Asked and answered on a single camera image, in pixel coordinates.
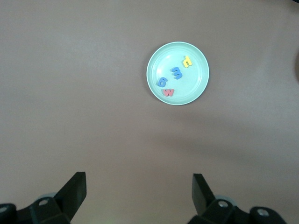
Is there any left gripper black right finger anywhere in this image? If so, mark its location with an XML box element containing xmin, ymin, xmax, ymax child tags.
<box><xmin>188</xmin><ymin>173</ymin><xmax>287</xmax><ymax>224</ymax></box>

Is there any small yellow foam letter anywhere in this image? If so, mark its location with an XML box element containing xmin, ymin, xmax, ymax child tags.
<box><xmin>182</xmin><ymin>55</ymin><xmax>193</xmax><ymax>69</ymax></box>

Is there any blue three-pronged foam letter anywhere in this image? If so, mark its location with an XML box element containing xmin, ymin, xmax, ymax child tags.
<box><xmin>170</xmin><ymin>66</ymin><xmax>183</xmax><ymax>81</ymax></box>

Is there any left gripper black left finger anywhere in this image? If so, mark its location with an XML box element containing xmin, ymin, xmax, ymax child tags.
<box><xmin>0</xmin><ymin>172</ymin><xmax>87</xmax><ymax>224</ymax></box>

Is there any green plate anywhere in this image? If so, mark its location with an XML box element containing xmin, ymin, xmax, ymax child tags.
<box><xmin>146</xmin><ymin>41</ymin><xmax>210</xmax><ymax>106</ymax></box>

